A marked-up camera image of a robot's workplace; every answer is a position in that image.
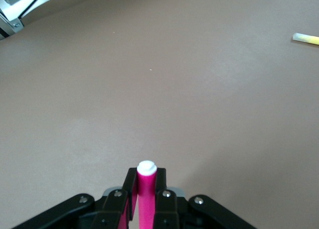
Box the yellow marker pen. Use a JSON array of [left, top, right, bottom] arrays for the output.
[[292, 32, 319, 45]]

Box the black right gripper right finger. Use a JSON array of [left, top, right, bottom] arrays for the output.
[[152, 168, 179, 229]]

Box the aluminium table post with bracket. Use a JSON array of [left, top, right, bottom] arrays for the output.
[[0, 0, 25, 39]]

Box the black floor cable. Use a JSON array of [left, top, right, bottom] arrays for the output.
[[18, 0, 59, 17]]

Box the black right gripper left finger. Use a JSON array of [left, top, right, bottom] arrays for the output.
[[92, 167, 139, 229]]

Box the pink marker pen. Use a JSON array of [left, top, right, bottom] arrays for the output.
[[136, 160, 158, 229]]

